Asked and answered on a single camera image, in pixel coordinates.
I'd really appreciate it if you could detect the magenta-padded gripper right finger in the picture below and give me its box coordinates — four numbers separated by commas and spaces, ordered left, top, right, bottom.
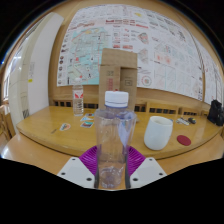
125, 145, 168, 190

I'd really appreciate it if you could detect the oval colourful sticker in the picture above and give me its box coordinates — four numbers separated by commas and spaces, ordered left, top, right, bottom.
59, 122, 72, 132

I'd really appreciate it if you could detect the clear plastic bottle white cap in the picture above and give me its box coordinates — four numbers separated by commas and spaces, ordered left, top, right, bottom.
94, 90, 138, 191

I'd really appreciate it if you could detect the small water bottle red label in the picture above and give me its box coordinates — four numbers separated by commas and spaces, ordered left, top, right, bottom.
72, 77, 85, 117

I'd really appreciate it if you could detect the flat round red coaster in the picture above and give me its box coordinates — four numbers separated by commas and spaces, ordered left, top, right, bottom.
176, 134, 192, 147

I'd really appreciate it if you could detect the black bag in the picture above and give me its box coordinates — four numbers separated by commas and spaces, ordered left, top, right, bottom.
206, 99, 224, 127

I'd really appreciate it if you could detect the white ceramic mug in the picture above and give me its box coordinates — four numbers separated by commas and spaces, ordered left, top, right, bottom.
143, 115, 174, 151

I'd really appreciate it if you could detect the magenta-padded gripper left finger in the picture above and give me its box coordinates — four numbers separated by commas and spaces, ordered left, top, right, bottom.
57, 145, 100, 190

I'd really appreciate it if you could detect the brown cardboard box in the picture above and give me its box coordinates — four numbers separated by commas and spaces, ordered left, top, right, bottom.
97, 47, 139, 113

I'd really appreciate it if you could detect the wooden chair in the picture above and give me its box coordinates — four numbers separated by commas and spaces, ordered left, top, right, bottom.
0, 103, 16, 141

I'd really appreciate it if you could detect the large printed wall poster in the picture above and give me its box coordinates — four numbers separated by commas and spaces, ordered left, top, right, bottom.
56, 3, 224, 106

